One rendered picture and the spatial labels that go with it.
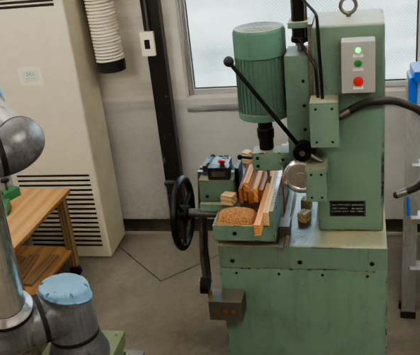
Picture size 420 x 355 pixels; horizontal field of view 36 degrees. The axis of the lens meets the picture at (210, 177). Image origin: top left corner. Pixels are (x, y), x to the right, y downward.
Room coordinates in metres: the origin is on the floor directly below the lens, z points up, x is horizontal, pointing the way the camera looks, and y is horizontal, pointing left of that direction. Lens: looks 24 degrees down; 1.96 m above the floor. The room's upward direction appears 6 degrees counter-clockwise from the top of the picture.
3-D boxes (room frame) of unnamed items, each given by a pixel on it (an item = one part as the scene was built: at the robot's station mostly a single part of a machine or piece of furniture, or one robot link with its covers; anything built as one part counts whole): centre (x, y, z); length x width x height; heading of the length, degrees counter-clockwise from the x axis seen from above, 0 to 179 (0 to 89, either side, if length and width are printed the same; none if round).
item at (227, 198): (2.10, -0.06, 0.92); 0.05 x 0.04 x 0.04; 58
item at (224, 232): (2.23, -0.12, 0.87); 0.61 x 0.30 x 0.06; 166
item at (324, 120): (1.96, -0.38, 1.23); 0.09 x 0.08 x 0.15; 76
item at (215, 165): (2.24, -0.03, 0.99); 0.13 x 0.11 x 0.06; 166
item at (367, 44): (1.94, -0.49, 1.40); 0.10 x 0.06 x 0.16; 76
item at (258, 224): (2.10, -0.20, 0.92); 0.54 x 0.02 x 0.04; 166
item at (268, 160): (2.15, -0.23, 1.03); 0.14 x 0.07 x 0.09; 76
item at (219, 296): (1.94, -0.01, 0.58); 0.12 x 0.08 x 0.08; 76
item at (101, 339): (1.67, 0.47, 0.70); 0.19 x 0.19 x 0.10
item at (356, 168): (2.09, -0.50, 1.16); 0.22 x 0.22 x 0.72; 76
